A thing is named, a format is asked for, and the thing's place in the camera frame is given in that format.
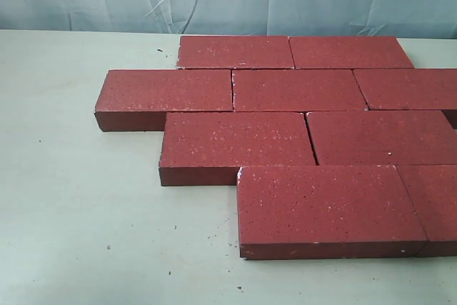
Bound red brick back row left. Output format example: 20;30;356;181
176;36;294;69

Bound red brick back row right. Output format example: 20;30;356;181
288;36;414;69

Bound red brick front row left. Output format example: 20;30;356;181
236;165;428;260

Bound red brick third row right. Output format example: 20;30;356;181
306;110;456;165

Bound red brick second row right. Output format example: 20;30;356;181
353;69;457;128

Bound red brick front row right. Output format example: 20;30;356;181
398;165;456;257

